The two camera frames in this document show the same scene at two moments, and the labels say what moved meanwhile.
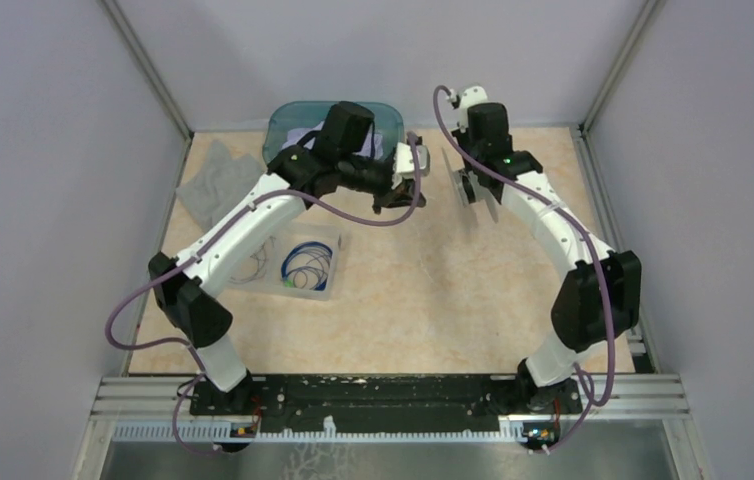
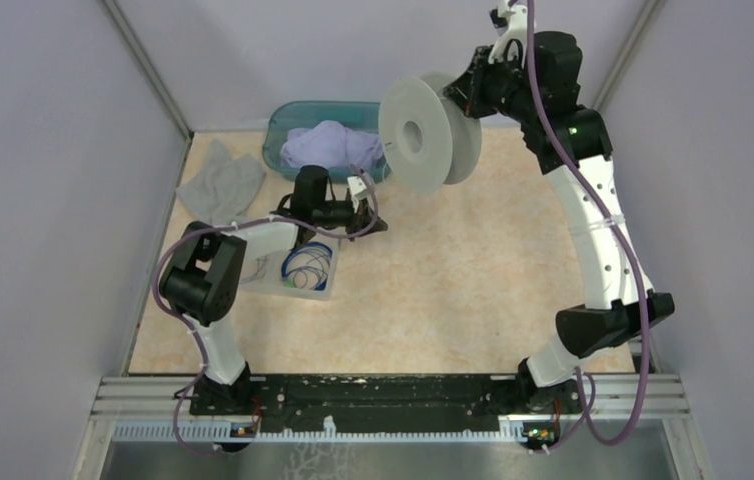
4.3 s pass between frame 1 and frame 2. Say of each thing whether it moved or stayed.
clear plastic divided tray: stayed
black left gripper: moved
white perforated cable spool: moved
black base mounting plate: stayed
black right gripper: moved
